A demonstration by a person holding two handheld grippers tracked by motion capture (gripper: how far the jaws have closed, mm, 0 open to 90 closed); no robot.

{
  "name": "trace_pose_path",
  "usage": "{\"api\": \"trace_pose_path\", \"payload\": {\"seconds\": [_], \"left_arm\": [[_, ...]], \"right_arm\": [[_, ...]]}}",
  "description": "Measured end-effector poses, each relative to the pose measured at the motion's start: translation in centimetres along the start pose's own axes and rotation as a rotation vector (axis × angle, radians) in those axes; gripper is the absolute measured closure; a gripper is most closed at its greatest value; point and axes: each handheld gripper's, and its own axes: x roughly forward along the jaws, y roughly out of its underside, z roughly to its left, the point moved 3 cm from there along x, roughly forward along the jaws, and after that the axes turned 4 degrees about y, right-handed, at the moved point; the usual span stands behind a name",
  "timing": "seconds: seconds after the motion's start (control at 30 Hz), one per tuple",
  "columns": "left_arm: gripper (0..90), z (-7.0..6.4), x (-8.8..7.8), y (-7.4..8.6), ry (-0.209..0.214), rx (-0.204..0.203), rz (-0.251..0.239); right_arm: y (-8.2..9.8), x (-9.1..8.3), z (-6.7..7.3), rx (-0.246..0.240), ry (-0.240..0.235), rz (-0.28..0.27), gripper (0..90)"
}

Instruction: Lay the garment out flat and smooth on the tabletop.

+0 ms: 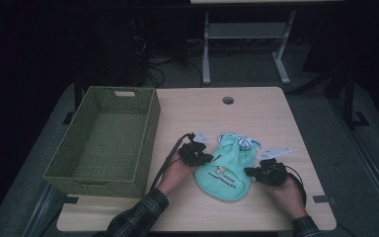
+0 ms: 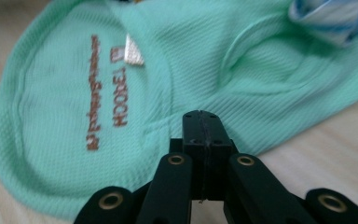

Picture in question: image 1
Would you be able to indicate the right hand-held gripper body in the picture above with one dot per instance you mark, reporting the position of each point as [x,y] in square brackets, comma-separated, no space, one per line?
[273,174]

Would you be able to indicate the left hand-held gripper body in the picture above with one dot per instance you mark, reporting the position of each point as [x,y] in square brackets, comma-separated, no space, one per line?
[192,154]

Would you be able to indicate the mint green baby garment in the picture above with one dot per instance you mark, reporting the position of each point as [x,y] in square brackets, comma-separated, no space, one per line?
[225,184]

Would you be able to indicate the green woven basket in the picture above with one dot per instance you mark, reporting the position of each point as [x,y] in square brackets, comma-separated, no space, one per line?
[112,138]

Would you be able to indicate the person's left hand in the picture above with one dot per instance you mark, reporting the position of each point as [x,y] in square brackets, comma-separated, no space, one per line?
[174,176]

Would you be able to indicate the person's right hand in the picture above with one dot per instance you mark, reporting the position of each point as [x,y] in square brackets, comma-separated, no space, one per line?
[291,197]

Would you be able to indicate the grey tape strip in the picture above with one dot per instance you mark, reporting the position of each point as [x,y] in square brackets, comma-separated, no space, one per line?
[324,199]

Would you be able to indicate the black metal floor stand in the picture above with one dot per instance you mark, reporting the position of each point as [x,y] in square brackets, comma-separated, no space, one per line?
[348,98]

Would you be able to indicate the grey metal stand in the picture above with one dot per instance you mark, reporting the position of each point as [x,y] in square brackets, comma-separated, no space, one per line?
[246,30]

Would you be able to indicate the metal floor rail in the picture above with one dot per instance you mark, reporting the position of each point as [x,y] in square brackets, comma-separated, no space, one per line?
[371,171]

